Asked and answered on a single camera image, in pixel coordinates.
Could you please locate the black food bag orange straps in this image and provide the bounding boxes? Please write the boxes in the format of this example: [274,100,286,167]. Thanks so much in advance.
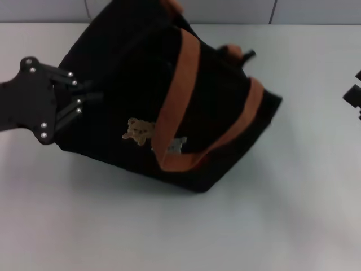
[55,0,284,194]

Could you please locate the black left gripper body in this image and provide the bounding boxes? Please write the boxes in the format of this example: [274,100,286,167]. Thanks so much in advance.
[0,56,57,146]

